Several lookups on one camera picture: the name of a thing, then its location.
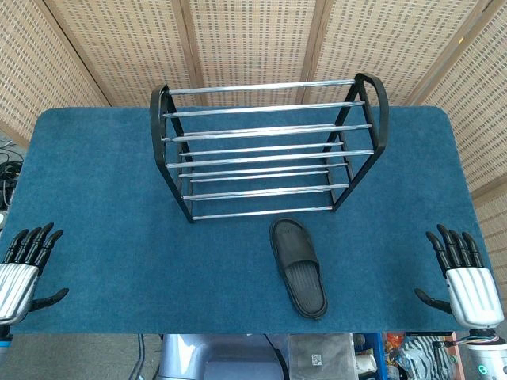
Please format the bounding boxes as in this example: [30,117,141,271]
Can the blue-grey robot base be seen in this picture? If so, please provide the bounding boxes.
[158,333,290,380]

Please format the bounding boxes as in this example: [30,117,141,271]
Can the blue carpet mat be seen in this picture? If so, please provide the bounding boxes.
[0,104,494,336]

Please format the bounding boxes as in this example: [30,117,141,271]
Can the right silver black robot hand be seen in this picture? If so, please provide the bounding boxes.
[414,224,505,329]

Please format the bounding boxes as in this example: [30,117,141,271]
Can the woven bamboo screen panel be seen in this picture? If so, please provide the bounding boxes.
[308,0,492,107]
[43,0,199,108]
[0,0,112,139]
[181,0,330,108]
[411,0,507,258]

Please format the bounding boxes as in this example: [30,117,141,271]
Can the zebra striped cloth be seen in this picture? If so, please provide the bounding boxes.
[400,336,456,378]

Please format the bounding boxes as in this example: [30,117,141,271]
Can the tangle of floor cables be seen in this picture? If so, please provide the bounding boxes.
[0,136,25,211]

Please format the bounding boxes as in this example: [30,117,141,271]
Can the black chrome shoe rack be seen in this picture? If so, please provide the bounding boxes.
[149,72,390,224]

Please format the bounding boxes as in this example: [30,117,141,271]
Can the black rubber slipper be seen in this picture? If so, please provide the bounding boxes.
[269,217,329,321]

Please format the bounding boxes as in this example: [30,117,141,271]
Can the dark hanging floor cables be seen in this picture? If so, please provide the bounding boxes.
[132,334,147,380]

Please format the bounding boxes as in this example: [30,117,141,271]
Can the blue plastic crate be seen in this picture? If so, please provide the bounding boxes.
[352,332,388,380]

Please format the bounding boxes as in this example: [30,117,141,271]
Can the grey box with QR label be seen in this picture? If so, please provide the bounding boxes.
[288,333,356,380]

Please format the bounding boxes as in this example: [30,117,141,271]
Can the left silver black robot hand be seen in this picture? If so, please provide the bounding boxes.
[0,222,70,325]

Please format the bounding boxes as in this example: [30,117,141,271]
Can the black cable over robot base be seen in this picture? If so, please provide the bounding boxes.
[263,334,290,380]

